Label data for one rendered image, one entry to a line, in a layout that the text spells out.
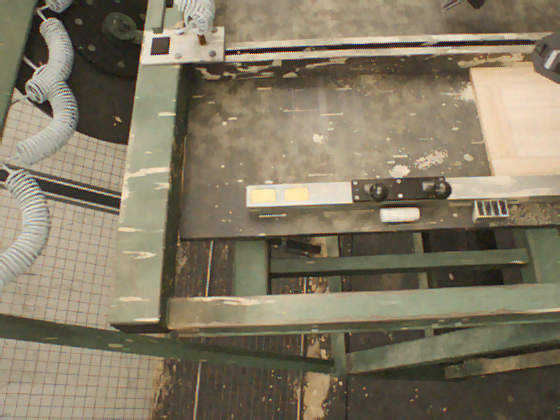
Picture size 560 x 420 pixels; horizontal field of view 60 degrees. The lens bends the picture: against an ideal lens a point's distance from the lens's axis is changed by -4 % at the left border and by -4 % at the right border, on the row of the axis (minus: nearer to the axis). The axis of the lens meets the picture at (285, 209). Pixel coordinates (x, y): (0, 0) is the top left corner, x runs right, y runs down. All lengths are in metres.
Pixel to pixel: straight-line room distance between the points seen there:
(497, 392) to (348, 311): 1.63
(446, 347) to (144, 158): 1.10
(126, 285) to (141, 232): 0.11
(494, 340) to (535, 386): 0.86
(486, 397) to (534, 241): 1.45
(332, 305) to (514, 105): 0.66
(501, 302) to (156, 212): 0.69
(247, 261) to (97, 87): 0.79
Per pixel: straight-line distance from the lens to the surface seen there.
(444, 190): 0.97
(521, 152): 1.23
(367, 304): 0.98
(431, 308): 1.00
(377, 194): 0.94
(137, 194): 1.05
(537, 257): 1.19
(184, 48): 1.23
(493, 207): 1.16
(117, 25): 1.74
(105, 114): 1.59
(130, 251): 1.01
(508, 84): 1.33
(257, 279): 1.08
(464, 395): 2.62
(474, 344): 1.64
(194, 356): 1.55
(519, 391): 2.47
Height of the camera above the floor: 2.15
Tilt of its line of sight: 33 degrees down
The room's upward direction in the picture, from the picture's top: 74 degrees counter-clockwise
